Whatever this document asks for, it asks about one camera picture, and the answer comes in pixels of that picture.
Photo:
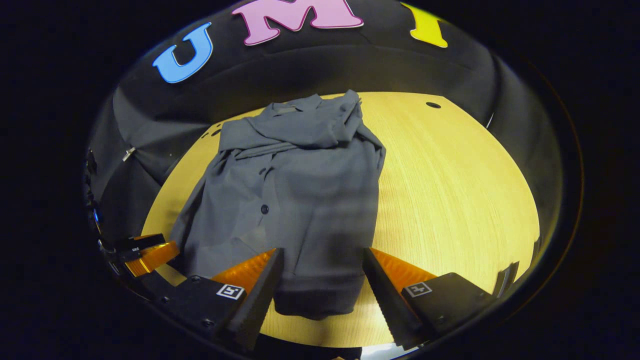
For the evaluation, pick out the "black backdrop cloth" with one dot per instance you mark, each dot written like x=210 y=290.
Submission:
x=310 y=67

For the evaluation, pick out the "silver metal clip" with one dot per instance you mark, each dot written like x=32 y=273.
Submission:
x=129 y=153

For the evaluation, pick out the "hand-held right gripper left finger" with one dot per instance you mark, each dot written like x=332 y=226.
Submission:
x=260 y=295

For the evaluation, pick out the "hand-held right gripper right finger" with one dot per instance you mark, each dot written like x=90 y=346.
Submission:
x=387 y=295

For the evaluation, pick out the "grey button shirt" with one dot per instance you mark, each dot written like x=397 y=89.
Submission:
x=300 y=200

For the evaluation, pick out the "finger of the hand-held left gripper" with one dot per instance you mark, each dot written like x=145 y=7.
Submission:
x=150 y=256

